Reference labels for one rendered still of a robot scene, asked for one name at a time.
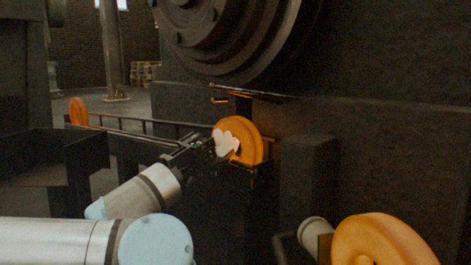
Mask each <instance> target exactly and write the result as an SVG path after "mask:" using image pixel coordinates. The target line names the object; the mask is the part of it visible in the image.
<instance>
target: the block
mask: <svg viewBox="0 0 471 265"><path fill-rule="evenodd" d="M337 144H338V140H337V138H336V137H335V136H333V135H328V134H324V133H319V132H312V131H306V132H301V133H298V134H296V135H294V136H291V137H286V138H284V139H283V140H282V147H281V168H280V207H279V227H278V233H280V232H283V231H293V232H294V235H295V238H294V240H290V241H287V242H284V243H282V244H283V245H285V246H287V247H289V248H291V250H293V251H295V252H298V253H299V254H302V255H305V256H309V255H310V253H309V252H307V251H306V250H304V248H303V247H302V246H301V245H300V243H299V241H298V236H297V233H298V230H299V226H300V225H301V223H302V222H303V221H304V220H306V219H308V218H310V217H313V216H316V217H321V218H323V219H325V220H326V221H328V222H329V223H330V224H331V225H332V208H333V198H334V180H335V172H336V153H337Z"/></svg>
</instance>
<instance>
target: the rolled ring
mask: <svg viewBox="0 0 471 265"><path fill-rule="evenodd" d="M69 109H70V116H71V123H72V124H74V125H82V126H85V127H89V119H88V115H87V110H86V106H85V104H84V102H83V100H82V99H81V98H80V97H73V98H71V101H69Z"/></svg>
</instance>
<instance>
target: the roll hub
mask: <svg viewBox="0 0 471 265"><path fill-rule="evenodd" d="M244 1H245V0H156V4H155V6H153V7H151V12H152V14H153V18H154V20H155V21H156V24H157V25H158V27H159V30H160V31H161V33H162V34H163V36H165V37H166V38H167V40H168V41H169V42H170V43H172V44H174V45H176V46H179V47H182V48H202V49H203V48H207V47H210V46H213V45H215V44H217V43H219V42H220V41H221V40H222V39H224V38H225V37H226V35H227V34H228V33H229V32H230V31H231V29H232V28H233V26H234V24H235V22H237V20H238V18H239V16H240V12H241V10H242V8H243V4H244ZM209 8H216V11H217V19H216V21H208V19H207V16H206V14H207V10H208V9H209ZM173 32H179V33H180V36H181V41H180V43H173V41H172V34H173Z"/></svg>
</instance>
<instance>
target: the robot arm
mask: <svg viewBox="0 0 471 265"><path fill-rule="evenodd" d="M190 136H191V137H190ZM187 137H190V138H188V139H187V140H185V139H186V138H187ZM182 140H185V141H182ZM239 144H240V142H239V140H238V139H237V138H236V137H232V136H231V133H230V132H229V131H226V132H225V133H224V134H223V133H222V132H221V130H220V129H218V128H217V129H215V130H214V131H213V137H211V138H210V139H208V140H206V138H204V137H203V135H202V133H199V132H197V133H194V131H193V132H191V133H189V134H188V135H187V136H186V137H183V138H181V139H180V140H179V141H177V146H178V147H179V149H178V150H176V151H175V152H173V153H171V154H170V155H167V154H163V155H160V156H159V159H160V162H161V163H156V164H154V165H153V166H151V167H149V168H147V169H146V170H144V172H142V173H139V174H138V175H137V176H135V177H133V178H132V179H129V180H128V181H127V182H126V183H125V184H123V185H121V186H119V187H117V188H116V189H114V190H113V191H111V192H110V193H108V194H107V195H105V196H103V197H100V198H99V199H98V200H97V201H96V202H95V203H93V204H91V205H90V206H88V207H87V208H86V211H85V217H86V218H85V219H66V218H57V219H46V218H26V217H0V265H196V263H195V261H194V259H193V241H192V238H191V234H190V233H189V231H188V230H187V228H186V227H185V225H184V224H183V223H182V222H181V221H179V220H178V219H176V217H173V216H172V215H167V214H162V212H164V211H166V210H167V209H168V208H170V206H171V205H173V204H174V203H176V202H177V201H179V200H180V199H181V198H182V192H183V190H185V189H188V190H189V191H191V192H193V193H194V194H195V195H197V196H200V199H201V200H202V201H203V202H204V203H207V204H209V203H210V204H213V205H215V203H216V202H217V200H218V198H219V195H218V194H216V191H214V190H213V189H211V188H208V187H206V186H205V185H204V184H202V183H201V182H199V181H197V180H196V179H194V178H193V177H196V178H198V179H201V178H202V177H203V178H204V177H208V176H211V175H213V173H215V172H216V171H219V170H220V169H222V168H224V167H226V166H227V165H228V164H229V163H230V161H231V160H232V158H233V157H234V155H235V153H236V152H237V150H238V146H239ZM189 175H191V176H193V177H191V176H189Z"/></svg>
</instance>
